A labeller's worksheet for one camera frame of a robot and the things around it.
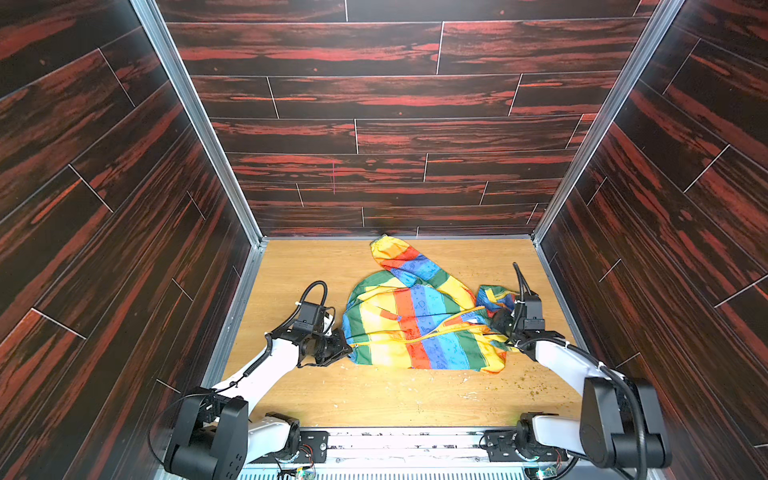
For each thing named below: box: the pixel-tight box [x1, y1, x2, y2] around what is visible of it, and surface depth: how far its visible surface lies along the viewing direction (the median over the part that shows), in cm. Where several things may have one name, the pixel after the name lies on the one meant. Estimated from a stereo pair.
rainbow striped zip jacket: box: [342, 236, 519, 374], surface depth 93 cm
